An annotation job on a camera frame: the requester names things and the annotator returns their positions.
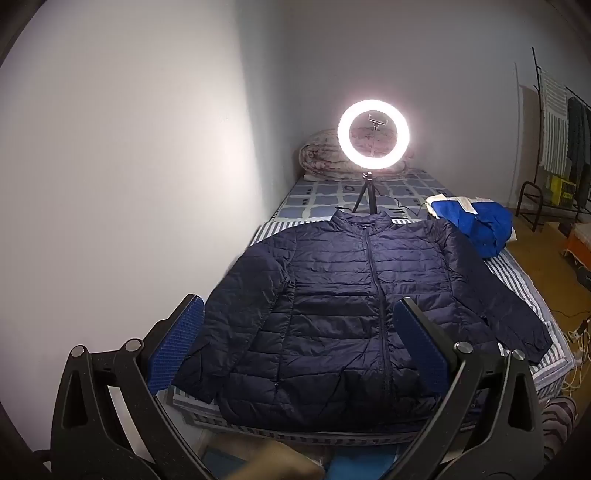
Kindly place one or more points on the striped towel on rack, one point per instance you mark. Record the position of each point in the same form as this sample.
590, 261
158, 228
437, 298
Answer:
555, 125

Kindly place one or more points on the blue white striped bed cover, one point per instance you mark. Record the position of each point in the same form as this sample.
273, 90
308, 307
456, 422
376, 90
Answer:
521, 322

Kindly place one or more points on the black mini tripod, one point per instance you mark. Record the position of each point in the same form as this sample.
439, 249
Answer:
368, 191

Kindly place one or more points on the navy quilted puffer jacket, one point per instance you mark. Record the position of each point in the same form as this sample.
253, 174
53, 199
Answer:
351, 318

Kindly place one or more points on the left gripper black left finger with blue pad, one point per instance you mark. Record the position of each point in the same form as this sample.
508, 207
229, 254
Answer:
108, 422

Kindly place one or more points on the white power strip with cables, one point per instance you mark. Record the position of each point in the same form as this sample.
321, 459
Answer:
578, 341

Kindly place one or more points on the black clothes rack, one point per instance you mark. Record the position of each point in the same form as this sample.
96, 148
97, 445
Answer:
533, 204

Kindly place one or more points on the glowing ring light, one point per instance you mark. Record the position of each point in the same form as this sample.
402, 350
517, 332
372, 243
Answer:
380, 114

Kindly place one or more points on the blue white folded jacket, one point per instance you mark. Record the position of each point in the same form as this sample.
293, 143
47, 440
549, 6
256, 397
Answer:
487, 224

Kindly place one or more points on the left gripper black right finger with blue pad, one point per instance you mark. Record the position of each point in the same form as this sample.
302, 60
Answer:
488, 423

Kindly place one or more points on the dark hanging garment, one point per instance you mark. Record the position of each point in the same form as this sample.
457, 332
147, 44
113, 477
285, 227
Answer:
579, 148

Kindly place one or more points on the orange box with lace cover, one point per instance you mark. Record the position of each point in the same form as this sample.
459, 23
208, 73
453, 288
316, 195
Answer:
578, 248

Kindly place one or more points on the rolled floral quilt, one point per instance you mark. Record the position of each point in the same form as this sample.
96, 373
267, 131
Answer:
322, 158

